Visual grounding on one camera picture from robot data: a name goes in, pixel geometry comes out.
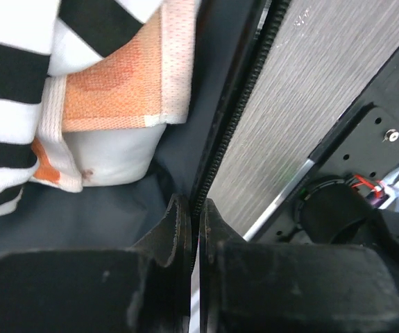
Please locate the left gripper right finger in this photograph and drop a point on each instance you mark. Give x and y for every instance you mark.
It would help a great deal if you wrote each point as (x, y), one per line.
(246, 287)

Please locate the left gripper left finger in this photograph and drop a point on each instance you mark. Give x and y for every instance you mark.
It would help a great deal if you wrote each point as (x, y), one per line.
(144, 288)

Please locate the black white space suitcase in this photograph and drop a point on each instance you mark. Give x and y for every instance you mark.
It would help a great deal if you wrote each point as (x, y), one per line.
(233, 40)

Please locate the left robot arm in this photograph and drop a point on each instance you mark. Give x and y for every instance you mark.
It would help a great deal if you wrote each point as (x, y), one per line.
(333, 213)

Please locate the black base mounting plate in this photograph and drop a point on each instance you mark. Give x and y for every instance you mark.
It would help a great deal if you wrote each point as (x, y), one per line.
(365, 141)

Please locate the orange white mesh garment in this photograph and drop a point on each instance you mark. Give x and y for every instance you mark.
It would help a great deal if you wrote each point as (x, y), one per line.
(100, 127)

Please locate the black white striped garment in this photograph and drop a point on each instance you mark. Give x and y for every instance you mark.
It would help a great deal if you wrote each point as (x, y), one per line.
(46, 39)

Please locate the aluminium rail frame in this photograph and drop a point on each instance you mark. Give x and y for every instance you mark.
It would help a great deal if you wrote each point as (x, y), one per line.
(277, 201)

